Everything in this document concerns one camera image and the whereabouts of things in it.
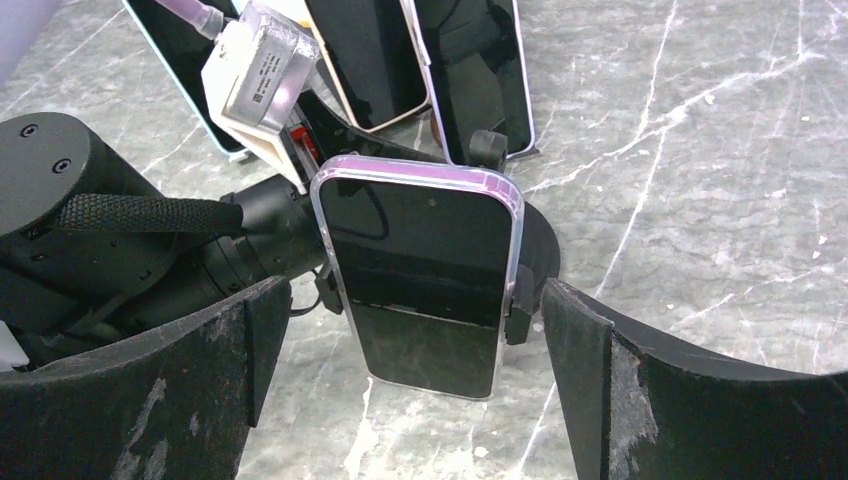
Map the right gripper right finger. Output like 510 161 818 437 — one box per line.
541 279 847 479

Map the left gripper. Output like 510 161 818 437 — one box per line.
294 90 445 166

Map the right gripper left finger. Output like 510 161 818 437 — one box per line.
1 277 292 479

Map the phone with beige case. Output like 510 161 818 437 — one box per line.
305 0 429 133

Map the phone with blue case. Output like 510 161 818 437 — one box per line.
124 0 246 155

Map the phone with pink case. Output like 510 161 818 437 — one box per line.
310 155 525 401

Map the phone with lilac case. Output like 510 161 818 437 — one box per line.
401 0 536 164

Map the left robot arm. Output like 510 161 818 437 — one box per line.
1 112 326 371

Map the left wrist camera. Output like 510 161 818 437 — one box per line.
201 1 320 195

